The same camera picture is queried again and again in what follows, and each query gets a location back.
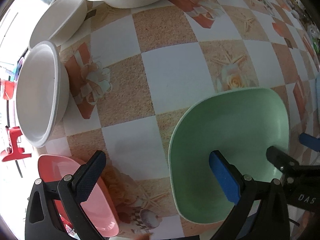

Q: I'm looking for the green plastic bowl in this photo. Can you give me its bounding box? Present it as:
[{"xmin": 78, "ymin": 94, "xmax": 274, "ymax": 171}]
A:
[{"xmin": 169, "ymin": 88, "xmax": 289, "ymax": 224}]

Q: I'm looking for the pink plastic bowl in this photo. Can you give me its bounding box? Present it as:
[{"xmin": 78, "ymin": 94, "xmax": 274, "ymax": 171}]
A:
[{"xmin": 37, "ymin": 154, "xmax": 119, "ymax": 237}]

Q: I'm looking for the red plastic stool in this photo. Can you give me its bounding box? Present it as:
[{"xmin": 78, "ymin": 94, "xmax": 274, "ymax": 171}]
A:
[{"xmin": 1, "ymin": 126, "xmax": 32, "ymax": 162}]

